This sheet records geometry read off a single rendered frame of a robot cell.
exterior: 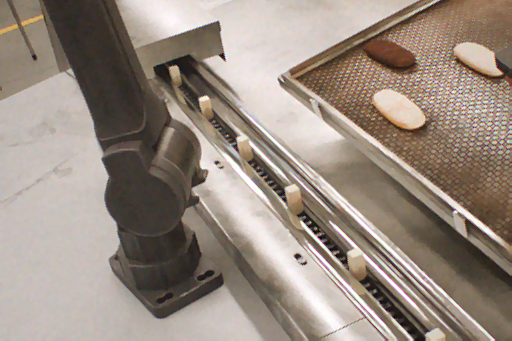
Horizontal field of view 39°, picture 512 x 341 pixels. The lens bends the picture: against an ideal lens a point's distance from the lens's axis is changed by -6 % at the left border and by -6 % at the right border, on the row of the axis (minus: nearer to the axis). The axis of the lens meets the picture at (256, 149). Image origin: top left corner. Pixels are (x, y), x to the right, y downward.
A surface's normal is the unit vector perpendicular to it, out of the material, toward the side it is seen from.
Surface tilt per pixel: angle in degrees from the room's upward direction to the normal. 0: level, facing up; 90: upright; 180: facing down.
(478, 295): 0
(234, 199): 0
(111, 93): 85
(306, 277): 0
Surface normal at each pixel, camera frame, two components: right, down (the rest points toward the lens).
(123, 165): -0.12, 0.52
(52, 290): -0.18, -0.85
